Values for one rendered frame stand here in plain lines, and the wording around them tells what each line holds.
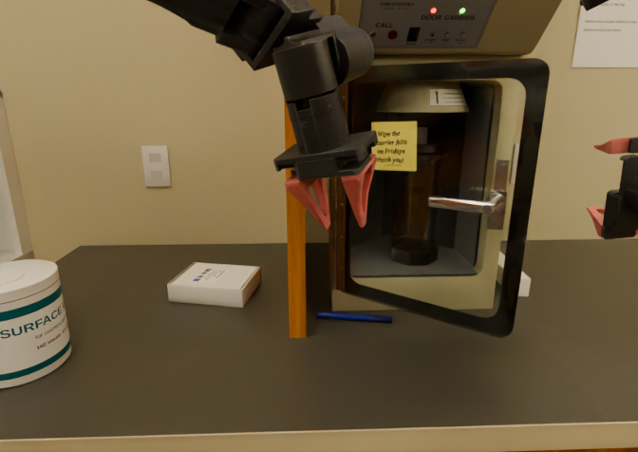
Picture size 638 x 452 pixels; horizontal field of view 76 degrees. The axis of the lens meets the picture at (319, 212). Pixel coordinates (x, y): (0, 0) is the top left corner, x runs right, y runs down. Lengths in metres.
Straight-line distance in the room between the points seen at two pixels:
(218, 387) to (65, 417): 0.20
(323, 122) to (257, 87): 0.75
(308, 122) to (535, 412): 0.48
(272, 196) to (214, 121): 0.26
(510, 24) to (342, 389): 0.59
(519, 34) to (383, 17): 0.22
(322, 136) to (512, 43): 0.42
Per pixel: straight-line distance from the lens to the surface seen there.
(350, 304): 0.82
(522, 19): 0.74
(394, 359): 0.70
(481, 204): 0.58
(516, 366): 0.75
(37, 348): 0.75
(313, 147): 0.42
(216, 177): 1.19
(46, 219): 1.40
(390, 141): 0.67
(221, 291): 0.85
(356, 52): 0.47
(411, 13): 0.67
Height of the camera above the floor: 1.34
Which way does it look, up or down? 15 degrees down
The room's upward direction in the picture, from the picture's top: straight up
